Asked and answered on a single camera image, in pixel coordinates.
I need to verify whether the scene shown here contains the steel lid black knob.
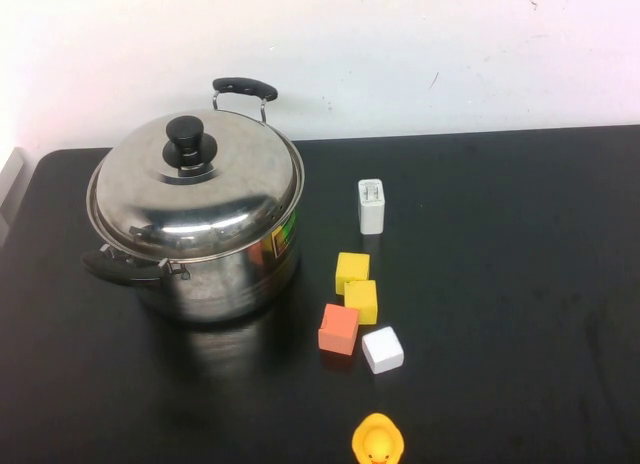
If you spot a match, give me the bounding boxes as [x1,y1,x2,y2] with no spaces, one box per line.
[89,108,305,262]

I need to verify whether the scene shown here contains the white power adapter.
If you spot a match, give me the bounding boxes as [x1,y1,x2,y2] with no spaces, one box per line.
[357,178,386,235]

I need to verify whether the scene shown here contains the yellow foam cube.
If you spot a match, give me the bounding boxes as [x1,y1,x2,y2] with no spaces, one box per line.
[343,279,380,326]
[335,251,372,296]

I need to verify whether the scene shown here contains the orange foam cube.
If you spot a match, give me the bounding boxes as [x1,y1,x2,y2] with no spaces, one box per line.
[317,302,362,357]

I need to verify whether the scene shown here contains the white foam cube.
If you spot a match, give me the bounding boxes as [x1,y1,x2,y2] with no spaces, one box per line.
[361,325,406,376]

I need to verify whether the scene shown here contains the yellow rubber duck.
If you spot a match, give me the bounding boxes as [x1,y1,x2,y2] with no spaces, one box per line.
[352,412,406,464]

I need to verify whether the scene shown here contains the stainless steel pot black handles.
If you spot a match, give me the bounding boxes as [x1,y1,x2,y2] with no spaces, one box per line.
[80,76,306,325]

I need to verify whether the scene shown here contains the grey wall trim strip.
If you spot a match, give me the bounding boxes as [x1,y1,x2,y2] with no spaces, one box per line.
[0,146,27,249]

